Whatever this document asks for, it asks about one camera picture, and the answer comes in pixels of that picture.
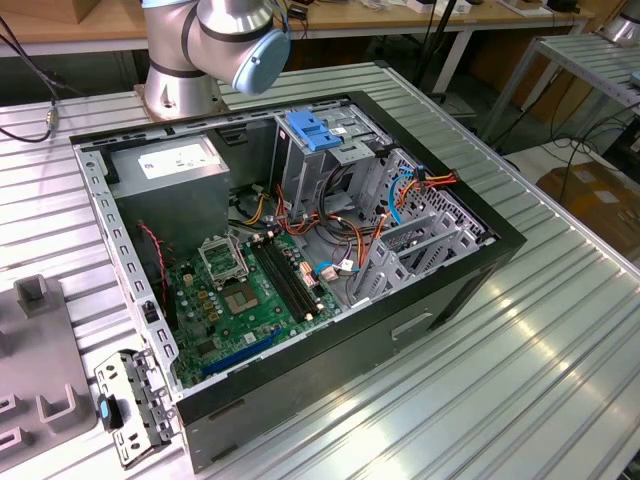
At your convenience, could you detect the metal socket cover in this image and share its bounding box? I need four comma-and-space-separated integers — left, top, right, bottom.
198, 233, 250, 290

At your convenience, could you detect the yellow black power wire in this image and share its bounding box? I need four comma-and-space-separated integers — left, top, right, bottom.
233, 183, 275, 227

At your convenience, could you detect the black cable metal connector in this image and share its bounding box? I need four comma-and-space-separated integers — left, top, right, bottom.
0, 14, 76, 144

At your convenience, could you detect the grey parts rack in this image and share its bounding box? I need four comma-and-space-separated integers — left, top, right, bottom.
0, 274, 99, 459

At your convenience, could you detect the blue expansion slot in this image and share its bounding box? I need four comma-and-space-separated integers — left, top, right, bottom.
201, 327, 282, 377

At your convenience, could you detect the silver slot bracket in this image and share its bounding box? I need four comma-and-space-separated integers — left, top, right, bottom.
93, 347, 182, 470

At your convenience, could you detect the blue wire white connector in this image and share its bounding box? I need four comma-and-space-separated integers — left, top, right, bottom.
313, 259, 362, 285

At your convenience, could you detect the mixed colour wire bundle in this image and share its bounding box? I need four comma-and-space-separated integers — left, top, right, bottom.
273, 184, 394, 274

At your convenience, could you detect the grey power supply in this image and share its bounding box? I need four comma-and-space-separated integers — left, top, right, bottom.
107, 135, 232, 251

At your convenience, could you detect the blue plastic drive latch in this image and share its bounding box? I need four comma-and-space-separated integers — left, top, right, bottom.
285, 110, 343, 153

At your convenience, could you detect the metal slat side table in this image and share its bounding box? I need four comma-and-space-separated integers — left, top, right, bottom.
482, 32, 640, 146

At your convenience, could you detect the grey metal drive cage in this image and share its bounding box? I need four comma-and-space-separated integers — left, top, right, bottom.
272, 98, 396, 221

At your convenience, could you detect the green motherboard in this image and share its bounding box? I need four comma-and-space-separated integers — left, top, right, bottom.
164, 232, 346, 389

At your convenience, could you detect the black PC case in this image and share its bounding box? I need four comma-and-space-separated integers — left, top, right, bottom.
68, 89, 529, 474

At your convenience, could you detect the black fan with red wire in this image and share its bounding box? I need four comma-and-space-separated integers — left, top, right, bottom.
137, 222, 179, 331

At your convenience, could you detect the black stand pole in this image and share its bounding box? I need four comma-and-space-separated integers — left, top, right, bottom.
417, 0, 461, 96

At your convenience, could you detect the CPU socket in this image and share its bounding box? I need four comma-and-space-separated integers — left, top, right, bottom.
222, 282, 262, 317

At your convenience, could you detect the wooden desk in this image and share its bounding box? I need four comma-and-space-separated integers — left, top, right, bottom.
0, 0, 596, 59

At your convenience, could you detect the black RAM slot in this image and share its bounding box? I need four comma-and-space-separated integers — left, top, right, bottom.
272, 236, 325, 312
251, 243, 307, 324
265, 239, 318, 316
258, 241, 313, 320

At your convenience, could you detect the grey metal disk bay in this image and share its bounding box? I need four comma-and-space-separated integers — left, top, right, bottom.
347, 149, 499, 309

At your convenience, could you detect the flat cardboard box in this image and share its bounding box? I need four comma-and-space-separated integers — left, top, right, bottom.
537, 162, 640, 251

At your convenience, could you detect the blue flat data wire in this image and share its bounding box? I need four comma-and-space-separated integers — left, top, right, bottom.
387, 169, 419, 229

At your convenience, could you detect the red orange power wire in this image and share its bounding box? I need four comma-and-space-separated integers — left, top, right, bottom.
399, 167, 460, 201

